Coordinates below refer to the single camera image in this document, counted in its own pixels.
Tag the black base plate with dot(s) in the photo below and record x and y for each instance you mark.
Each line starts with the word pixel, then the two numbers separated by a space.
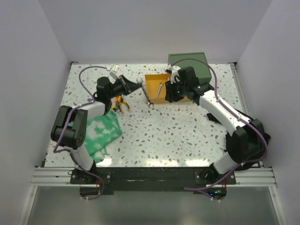
pixel 107 180

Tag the orange black pliers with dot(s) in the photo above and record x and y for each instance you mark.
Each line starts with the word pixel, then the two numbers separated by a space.
pixel 119 102

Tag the green white cloth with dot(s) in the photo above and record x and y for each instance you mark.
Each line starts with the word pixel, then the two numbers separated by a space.
pixel 101 131

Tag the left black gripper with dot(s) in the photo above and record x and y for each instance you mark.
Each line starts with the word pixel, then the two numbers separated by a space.
pixel 131 86

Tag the silver wrench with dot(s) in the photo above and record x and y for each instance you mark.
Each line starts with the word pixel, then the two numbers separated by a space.
pixel 149 102
pixel 159 90

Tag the black cloth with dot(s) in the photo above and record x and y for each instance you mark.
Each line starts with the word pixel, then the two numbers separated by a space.
pixel 244 147

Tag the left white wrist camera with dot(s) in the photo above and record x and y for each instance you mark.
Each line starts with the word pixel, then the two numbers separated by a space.
pixel 113 71

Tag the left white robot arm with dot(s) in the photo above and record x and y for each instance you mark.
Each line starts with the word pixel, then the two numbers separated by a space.
pixel 69 129

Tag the yellow drawer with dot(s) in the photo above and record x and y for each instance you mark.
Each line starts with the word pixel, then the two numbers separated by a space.
pixel 152 82

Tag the green drawer box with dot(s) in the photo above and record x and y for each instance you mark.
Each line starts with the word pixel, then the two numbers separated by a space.
pixel 201 70

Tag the aluminium rail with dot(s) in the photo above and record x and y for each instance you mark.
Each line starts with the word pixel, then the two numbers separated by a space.
pixel 61 176

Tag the silver wrench front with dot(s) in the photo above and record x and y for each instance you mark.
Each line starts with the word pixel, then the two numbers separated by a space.
pixel 159 90

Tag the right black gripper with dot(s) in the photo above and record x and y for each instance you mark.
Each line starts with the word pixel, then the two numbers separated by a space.
pixel 170 96

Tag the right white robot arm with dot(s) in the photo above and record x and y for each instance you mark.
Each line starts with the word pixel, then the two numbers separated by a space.
pixel 219 110

